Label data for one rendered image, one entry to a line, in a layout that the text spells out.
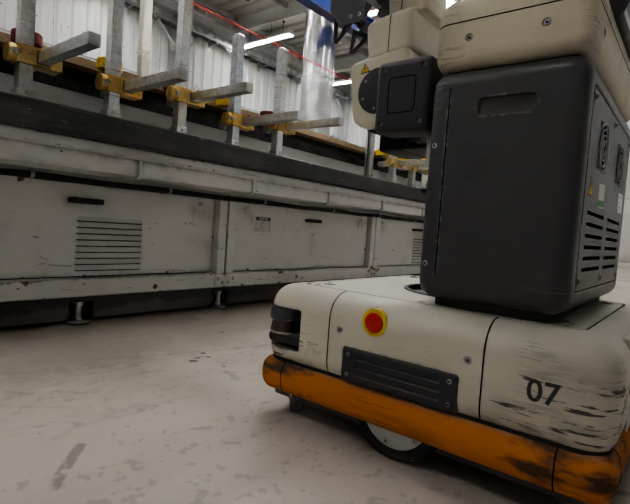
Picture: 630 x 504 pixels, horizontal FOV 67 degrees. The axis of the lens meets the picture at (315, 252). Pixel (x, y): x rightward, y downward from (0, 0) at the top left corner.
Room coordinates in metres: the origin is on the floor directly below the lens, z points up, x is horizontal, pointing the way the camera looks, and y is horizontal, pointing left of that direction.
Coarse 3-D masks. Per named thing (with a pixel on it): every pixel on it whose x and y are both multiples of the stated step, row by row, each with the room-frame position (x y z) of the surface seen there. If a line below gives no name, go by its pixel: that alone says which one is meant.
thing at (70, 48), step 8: (88, 32) 1.14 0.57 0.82; (72, 40) 1.20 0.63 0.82; (80, 40) 1.17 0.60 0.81; (88, 40) 1.14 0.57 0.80; (96, 40) 1.16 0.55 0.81; (48, 48) 1.28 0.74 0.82; (56, 48) 1.25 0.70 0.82; (64, 48) 1.22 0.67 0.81; (72, 48) 1.19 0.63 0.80; (80, 48) 1.18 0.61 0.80; (88, 48) 1.18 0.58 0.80; (96, 48) 1.18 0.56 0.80; (40, 56) 1.31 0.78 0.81; (48, 56) 1.28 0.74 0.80; (56, 56) 1.26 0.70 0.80; (64, 56) 1.25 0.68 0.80; (72, 56) 1.25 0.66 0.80; (48, 64) 1.33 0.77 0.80
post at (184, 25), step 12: (180, 0) 1.70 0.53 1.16; (192, 0) 1.71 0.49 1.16; (180, 12) 1.70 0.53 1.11; (180, 24) 1.70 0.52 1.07; (180, 36) 1.69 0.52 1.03; (180, 48) 1.69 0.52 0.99; (180, 60) 1.69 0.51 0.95; (180, 84) 1.69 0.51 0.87; (180, 108) 1.69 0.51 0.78; (180, 120) 1.69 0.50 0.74
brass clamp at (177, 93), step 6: (168, 90) 1.68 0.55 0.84; (174, 90) 1.66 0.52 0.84; (180, 90) 1.68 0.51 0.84; (186, 90) 1.70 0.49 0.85; (192, 90) 1.72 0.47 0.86; (168, 96) 1.68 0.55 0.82; (174, 96) 1.67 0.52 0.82; (180, 96) 1.68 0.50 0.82; (186, 96) 1.70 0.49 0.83; (186, 102) 1.70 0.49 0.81; (192, 102) 1.72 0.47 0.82; (204, 102) 1.76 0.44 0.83; (198, 108) 1.78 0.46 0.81
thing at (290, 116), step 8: (288, 112) 1.76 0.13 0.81; (296, 112) 1.73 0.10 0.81; (248, 120) 1.89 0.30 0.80; (256, 120) 1.86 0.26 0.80; (264, 120) 1.83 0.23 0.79; (272, 120) 1.81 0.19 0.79; (280, 120) 1.78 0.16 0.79; (288, 120) 1.77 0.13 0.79; (296, 120) 1.76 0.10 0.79; (224, 128) 1.99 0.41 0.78
